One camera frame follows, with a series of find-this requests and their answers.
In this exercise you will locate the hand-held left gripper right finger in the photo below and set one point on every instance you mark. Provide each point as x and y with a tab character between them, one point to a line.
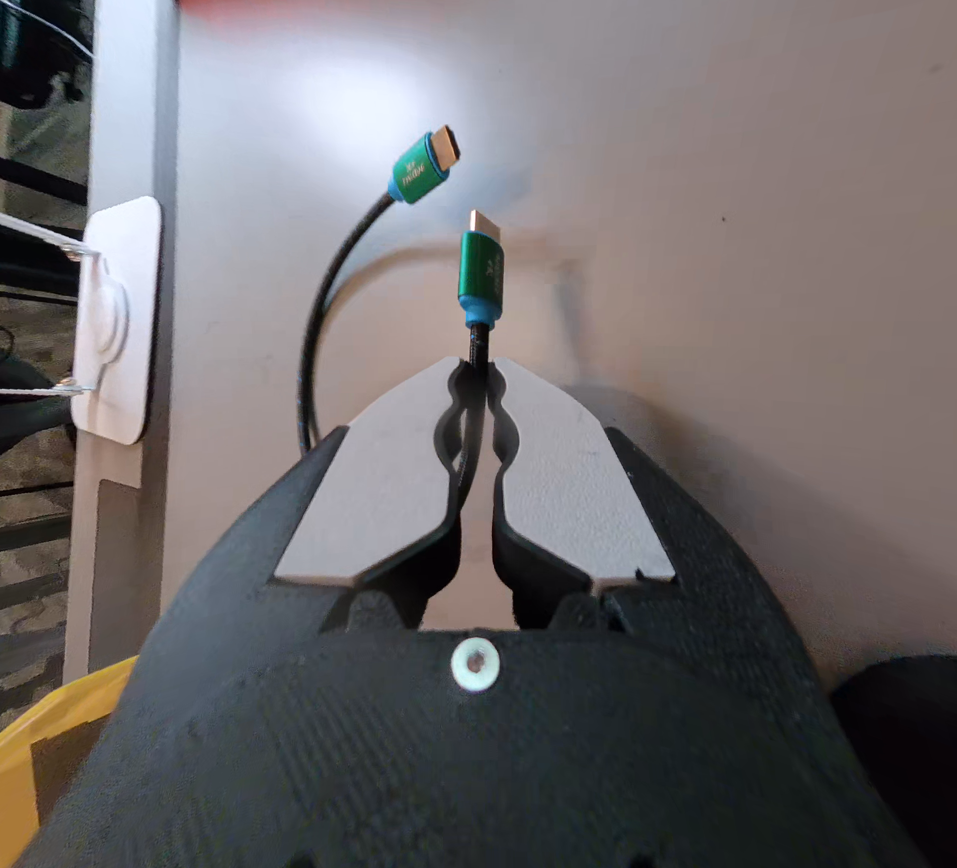
576	502

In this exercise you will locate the white tablet stand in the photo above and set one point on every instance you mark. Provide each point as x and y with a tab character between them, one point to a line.
119	300

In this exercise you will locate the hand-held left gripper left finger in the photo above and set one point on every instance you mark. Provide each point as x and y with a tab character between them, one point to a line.
359	494

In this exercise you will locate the black chair armrest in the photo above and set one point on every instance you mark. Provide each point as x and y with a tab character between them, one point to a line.
897	748

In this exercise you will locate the yellow storage bin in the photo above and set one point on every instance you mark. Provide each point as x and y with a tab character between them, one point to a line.
45	696

